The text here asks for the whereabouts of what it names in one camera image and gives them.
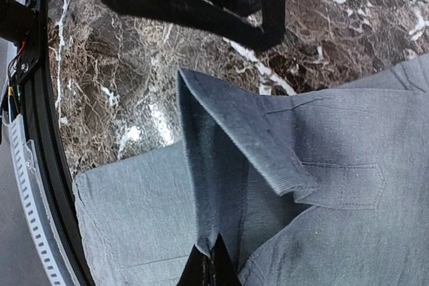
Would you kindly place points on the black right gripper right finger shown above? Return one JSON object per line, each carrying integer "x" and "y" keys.
{"x": 222, "y": 272}

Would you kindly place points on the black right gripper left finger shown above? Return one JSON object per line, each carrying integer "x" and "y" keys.
{"x": 196, "y": 271}

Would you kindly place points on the grey long sleeve shirt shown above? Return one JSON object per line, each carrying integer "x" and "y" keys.
{"x": 323, "y": 188}

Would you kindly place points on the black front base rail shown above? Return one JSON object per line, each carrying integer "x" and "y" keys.
{"x": 41, "y": 126}

